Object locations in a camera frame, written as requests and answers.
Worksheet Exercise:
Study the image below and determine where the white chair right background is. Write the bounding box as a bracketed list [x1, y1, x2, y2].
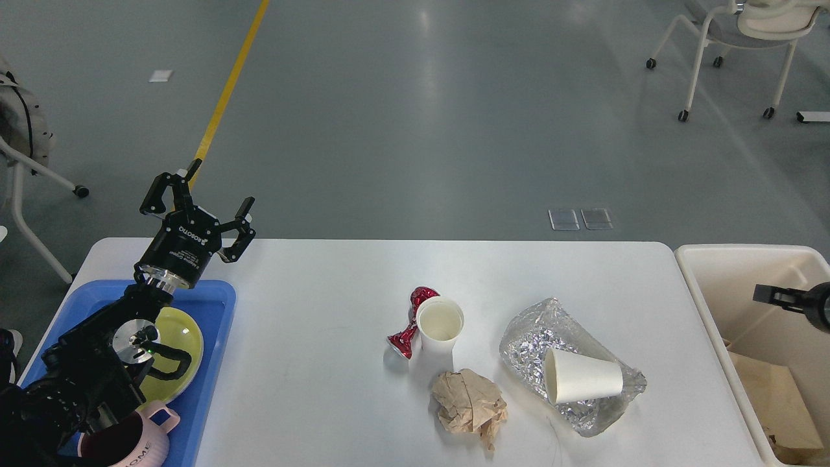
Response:
[645, 1, 828, 122]

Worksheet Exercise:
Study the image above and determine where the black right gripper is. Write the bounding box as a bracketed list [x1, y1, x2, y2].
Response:
[753, 281, 829, 333]

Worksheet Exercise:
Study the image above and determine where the white chair background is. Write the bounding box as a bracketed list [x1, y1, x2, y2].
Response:
[645, 1, 828, 122]
[0, 133, 90, 285]

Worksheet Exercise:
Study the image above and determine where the white plastic bin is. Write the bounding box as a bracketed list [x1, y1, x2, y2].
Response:
[675, 243, 829, 466]

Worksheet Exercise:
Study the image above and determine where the brown paper ball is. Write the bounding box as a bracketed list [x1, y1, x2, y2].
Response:
[432, 368, 509, 452]

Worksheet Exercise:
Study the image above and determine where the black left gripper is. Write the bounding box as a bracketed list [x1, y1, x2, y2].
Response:
[135, 158, 257, 290]

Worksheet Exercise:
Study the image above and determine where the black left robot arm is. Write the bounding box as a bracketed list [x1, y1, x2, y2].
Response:
[2, 159, 257, 466]

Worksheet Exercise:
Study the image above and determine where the blue plastic tray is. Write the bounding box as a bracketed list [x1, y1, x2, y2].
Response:
[38, 279, 236, 466]

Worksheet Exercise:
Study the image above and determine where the white paper cup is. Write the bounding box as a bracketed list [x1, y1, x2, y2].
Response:
[416, 296, 465, 354]
[543, 348, 623, 405]

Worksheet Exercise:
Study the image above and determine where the white shoe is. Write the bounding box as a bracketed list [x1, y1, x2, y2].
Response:
[1, 328, 23, 384]

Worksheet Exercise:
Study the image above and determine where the pink mug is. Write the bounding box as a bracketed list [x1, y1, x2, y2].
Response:
[77, 401, 181, 466]

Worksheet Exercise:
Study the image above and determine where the yellow plastic plate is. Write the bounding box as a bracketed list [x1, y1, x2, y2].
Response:
[140, 307, 204, 404]

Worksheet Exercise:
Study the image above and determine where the red crumpled foil wrapper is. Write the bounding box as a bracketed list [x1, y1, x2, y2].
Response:
[386, 286, 440, 360]

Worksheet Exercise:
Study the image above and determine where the white chair left background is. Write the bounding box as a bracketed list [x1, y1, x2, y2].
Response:
[0, 133, 90, 285]

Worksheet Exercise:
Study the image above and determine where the beige jacket on chair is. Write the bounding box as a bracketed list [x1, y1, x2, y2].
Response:
[1, 56, 54, 166]

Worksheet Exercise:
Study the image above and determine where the silver foil bag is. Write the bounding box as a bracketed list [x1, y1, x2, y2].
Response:
[500, 297, 647, 437]

